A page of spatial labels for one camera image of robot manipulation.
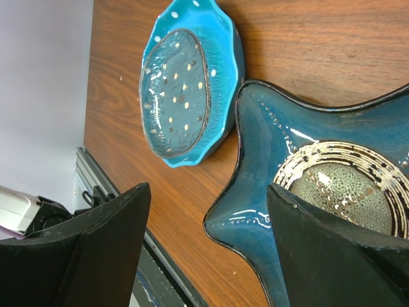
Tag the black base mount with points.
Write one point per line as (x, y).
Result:
(96, 198)

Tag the aluminium rail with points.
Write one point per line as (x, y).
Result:
(158, 280)

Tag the turquoise scalloped plate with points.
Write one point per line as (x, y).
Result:
(223, 51)

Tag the dark teal bottom dish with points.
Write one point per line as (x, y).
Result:
(349, 161)

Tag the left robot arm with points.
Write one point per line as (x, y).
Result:
(18, 211)

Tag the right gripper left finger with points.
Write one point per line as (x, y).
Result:
(20, 258)

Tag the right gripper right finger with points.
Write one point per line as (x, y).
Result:
(328, 261)

